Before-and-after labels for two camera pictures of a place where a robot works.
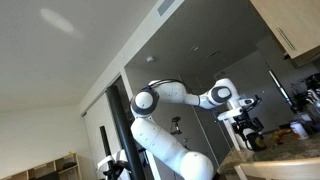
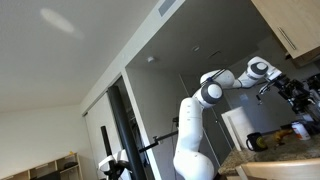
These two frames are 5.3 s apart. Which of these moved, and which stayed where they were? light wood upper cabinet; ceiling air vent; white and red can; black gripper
Moved: black gripper
Stayed: light wood upper cabinet; ceiling air vent; white and red can
